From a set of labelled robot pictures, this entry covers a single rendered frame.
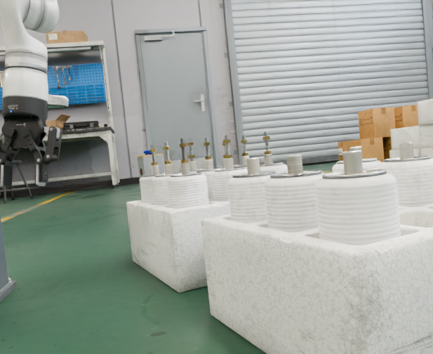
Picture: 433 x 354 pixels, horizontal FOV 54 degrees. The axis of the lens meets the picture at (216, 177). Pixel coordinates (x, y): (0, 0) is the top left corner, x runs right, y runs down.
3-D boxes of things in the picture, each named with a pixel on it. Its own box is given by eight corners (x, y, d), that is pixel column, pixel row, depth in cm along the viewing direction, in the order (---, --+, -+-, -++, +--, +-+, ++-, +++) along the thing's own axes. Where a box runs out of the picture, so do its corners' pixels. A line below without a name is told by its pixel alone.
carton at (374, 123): (396, 135, 436) (394, 106, 435) (375, 138, 432) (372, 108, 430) (379, 137, 466) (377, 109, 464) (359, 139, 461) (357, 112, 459)
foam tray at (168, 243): (178, 293, 92) (170, 211, 91) (132, 260, 127) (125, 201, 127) (319, 258, 109) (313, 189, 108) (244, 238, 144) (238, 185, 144)
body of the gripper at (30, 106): (-10, 93, 74) (-12, 147, 73) (33, 90, 72) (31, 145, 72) (18, 102, 81) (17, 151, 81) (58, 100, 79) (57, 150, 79)
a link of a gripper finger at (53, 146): (48, 125, 74) (41, 158, 74) (57, 127, 73) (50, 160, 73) (57, 127, 76) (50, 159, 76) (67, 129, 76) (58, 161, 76)
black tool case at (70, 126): (65, 133, 547) (63, 125, 547) (98, 130, 560) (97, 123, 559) (64, 131, 514) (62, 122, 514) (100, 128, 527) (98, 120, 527)
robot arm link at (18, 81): (70, 108, 83) (71, 77, 83) (34, 95, 72) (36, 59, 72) (29, 110, 85) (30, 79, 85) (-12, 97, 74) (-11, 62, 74)
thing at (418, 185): (420, 275, 67) (411, 162, 66) (373, 263, 76) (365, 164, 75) (459, 263, 72) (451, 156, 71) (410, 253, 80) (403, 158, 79)
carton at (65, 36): (53, 50, 560) (52, 38, 560) (88, 47, 565) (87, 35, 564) (46, 44, 533) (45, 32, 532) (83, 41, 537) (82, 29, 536)
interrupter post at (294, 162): (294, 178, 61) (292, 155, 61) (284, 178, 63) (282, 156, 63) (307, 176, 62) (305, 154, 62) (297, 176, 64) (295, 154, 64)
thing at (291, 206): (300, 312, 57) (288, 179, 56) (262, 294, 66) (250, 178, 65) (354, 296, 61) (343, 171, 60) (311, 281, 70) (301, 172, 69)
